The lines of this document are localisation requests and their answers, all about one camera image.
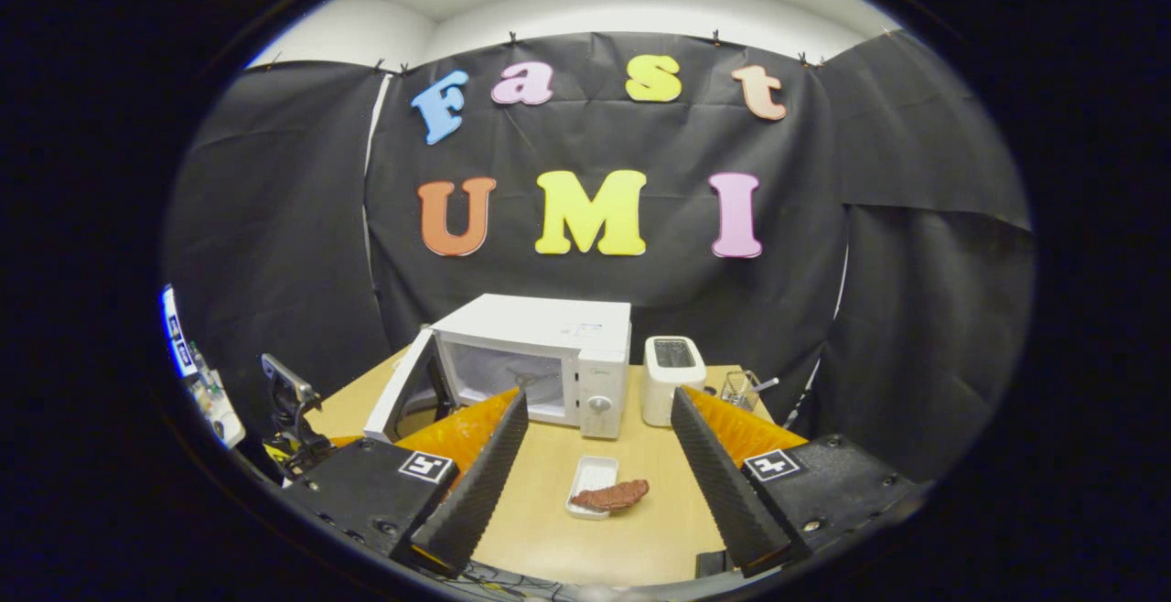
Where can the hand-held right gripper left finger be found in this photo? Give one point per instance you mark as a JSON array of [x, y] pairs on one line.
[[471, 492]]

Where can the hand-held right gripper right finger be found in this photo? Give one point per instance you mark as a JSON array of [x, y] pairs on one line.
[[727, 492]]

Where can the brown meat slice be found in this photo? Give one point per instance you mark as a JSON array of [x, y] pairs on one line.
[[611, 496]]

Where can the white microwave oven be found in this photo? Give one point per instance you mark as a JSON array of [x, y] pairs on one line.
[[540, 323]]

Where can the small black box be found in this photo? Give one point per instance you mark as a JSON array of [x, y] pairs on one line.
[[712, 564]]

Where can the metal spoon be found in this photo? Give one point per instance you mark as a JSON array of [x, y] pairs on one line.
[[767, 384]]

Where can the white toaster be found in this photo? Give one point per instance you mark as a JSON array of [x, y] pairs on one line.
[[674, 387]]

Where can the white device with blue labels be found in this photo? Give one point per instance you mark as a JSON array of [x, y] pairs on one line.
[[188, 355]]

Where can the white rectangular tray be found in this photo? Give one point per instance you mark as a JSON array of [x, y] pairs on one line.
[[595, 471]]

